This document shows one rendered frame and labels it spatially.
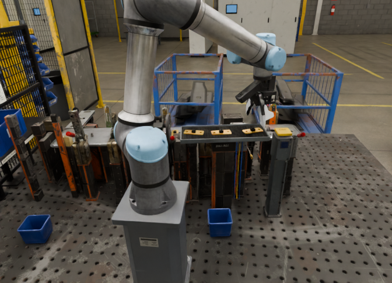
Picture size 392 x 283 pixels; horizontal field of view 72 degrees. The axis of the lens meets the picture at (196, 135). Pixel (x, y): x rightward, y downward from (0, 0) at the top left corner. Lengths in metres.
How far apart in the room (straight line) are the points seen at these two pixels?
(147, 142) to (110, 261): 0.68
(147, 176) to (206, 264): 0.57
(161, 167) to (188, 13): 0.41
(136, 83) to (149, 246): 0.50
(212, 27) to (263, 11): 8.42
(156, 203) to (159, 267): 0.25
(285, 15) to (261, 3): 0.82
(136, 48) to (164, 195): 0.44
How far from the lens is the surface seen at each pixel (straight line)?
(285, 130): 1.23
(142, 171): 0.78
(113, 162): 1.41
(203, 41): 9.16
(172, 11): 0.72
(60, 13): 4.29
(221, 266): 1.23
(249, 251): 1.29
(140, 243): 0.92
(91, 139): 1.59
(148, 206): 0.84
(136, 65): 0.83
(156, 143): 0.75
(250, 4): 9.12
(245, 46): 0.84
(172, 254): 0.94
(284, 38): 9.34
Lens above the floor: 1.67
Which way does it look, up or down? 27 degrees down
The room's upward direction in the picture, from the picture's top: 1 degrees counter-clockwise
